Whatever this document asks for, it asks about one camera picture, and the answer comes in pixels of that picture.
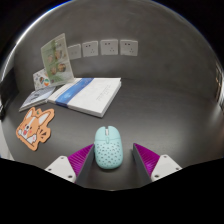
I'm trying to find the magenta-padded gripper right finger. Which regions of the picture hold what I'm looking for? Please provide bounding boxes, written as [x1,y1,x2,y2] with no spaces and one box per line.
[132,143,183,186]

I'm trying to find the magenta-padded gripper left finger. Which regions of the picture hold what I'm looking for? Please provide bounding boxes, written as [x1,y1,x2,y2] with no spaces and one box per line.
[44,143,96,187]

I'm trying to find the mint green perforated computer mouse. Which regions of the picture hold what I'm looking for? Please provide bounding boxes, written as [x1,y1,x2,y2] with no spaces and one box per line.
[93,125,123,170]

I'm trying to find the orange corgi-shaped mouse pad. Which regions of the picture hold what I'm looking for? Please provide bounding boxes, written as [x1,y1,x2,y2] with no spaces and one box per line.
[15,106,56,152]

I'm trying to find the grey striped book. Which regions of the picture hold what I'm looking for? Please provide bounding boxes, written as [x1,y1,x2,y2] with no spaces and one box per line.
[18,85,58,113]

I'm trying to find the white book with blue band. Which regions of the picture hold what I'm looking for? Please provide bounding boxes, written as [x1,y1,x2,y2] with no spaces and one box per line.
[47,77,123,118]

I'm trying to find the white card with colourful stickers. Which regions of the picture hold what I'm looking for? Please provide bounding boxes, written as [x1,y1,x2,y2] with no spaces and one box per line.
[32,68,51,92]

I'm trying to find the green menu sign stand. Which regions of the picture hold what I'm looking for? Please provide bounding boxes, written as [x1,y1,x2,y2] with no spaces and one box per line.
[40,32,75,88]

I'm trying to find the window with metal frame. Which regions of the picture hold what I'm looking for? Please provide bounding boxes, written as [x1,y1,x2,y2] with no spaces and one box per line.
[215,63,224,113]

